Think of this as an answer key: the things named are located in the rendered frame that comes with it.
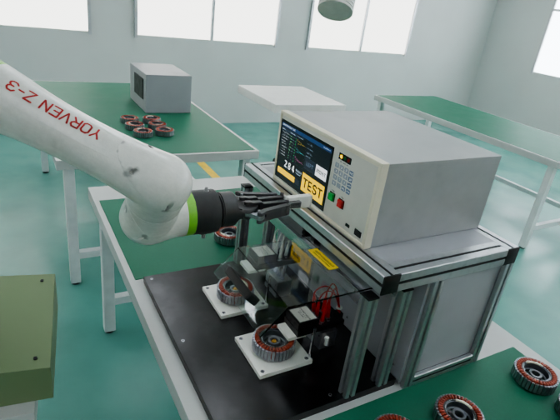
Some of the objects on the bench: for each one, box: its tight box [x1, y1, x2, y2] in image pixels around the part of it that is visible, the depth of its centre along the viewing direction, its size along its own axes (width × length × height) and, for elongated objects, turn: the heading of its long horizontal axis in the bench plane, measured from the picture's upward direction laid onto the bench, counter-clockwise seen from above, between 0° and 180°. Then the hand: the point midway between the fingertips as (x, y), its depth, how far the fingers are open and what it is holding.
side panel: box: [395, 263, 514, 389], centre depth 121 cm, size 28×3×32 cm, turn 104°
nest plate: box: [235, 333, 313, 379], centre depth 123 cm, size 15×15×1 cm
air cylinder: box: [308, 328, 338, 349], centre depth 129 cm, size 5×8×6 cm
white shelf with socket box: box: [238, 85, 346, 162], centre depth 222 cm, size 35×37×46 cm
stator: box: [214, 226, 237, 246], centre depth 178 cm, size 11×11×4 cm
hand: (297, 201), depth 111 cm, fingers closed
